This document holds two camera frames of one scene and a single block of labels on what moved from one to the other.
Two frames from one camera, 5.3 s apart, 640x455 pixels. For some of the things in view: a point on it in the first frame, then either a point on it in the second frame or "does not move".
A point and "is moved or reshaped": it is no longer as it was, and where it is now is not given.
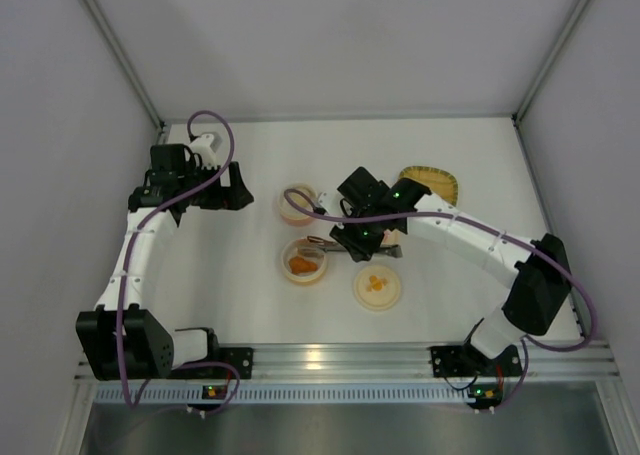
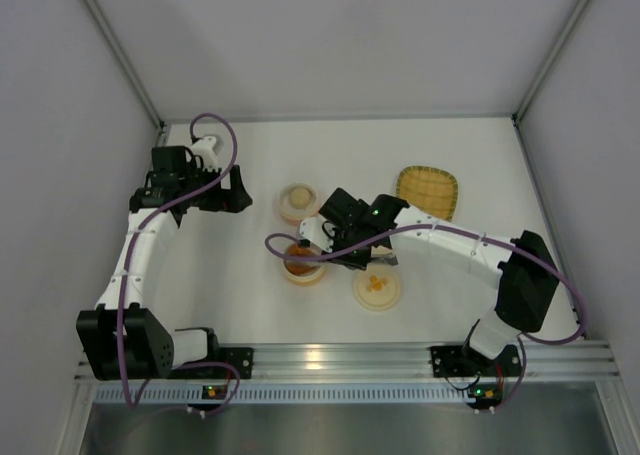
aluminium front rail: x=236 y=364 does not move
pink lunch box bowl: x=289 y=213 does not move
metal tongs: x=325 y=245 is moved or reshaped
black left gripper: x=225 y=189 does not move
